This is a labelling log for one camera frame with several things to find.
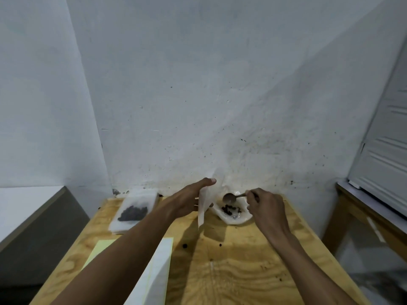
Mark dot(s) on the person's right hand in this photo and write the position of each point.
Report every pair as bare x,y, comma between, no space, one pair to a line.
268,209

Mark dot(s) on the person's left hand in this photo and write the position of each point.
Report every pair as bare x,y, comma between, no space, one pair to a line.
181,201

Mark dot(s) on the person's left thumb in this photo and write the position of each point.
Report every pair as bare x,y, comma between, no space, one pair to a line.
205,182

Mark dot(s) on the person's right fingers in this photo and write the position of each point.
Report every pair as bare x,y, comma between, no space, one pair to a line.
252,196

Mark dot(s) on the clear plastic bag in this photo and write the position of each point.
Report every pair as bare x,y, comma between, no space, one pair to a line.
205,203

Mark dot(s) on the metal spoon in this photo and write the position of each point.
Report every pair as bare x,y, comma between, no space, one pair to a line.
229,197

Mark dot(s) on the person's right forearm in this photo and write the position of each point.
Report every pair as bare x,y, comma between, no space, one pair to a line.
305,269

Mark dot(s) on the person's left forearm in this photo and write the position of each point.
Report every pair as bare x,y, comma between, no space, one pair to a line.
127,254

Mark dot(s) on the pile of dark cloves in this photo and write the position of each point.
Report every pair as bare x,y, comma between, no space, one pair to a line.
229,209

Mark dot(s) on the clear packet of cloves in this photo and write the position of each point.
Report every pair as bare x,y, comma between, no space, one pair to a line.
133,212

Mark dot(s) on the stack of empty plastic bags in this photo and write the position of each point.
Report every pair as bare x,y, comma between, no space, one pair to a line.
154,273

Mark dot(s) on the wooden side table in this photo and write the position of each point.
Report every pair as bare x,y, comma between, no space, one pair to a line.
365,215

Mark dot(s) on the pale yellow paper sheet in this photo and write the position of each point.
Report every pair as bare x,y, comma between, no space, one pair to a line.
98,250

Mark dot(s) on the white corrugated panel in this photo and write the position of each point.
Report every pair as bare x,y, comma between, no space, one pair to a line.
384,155

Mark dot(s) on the grey counter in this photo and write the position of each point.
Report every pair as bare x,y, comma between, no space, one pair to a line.
35,228

